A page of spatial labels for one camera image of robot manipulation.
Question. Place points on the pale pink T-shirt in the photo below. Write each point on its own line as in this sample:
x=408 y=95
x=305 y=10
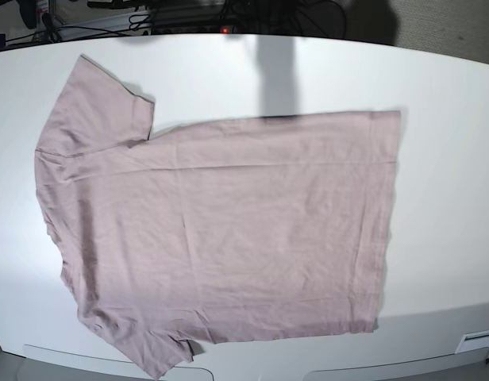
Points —
x=252 y=229

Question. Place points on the black power strip red light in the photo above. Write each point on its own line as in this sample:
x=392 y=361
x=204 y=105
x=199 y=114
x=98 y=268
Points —
x=196 y=28

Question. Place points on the white label sticker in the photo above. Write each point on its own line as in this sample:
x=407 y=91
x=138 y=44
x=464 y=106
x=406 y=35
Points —
x=473 y=341

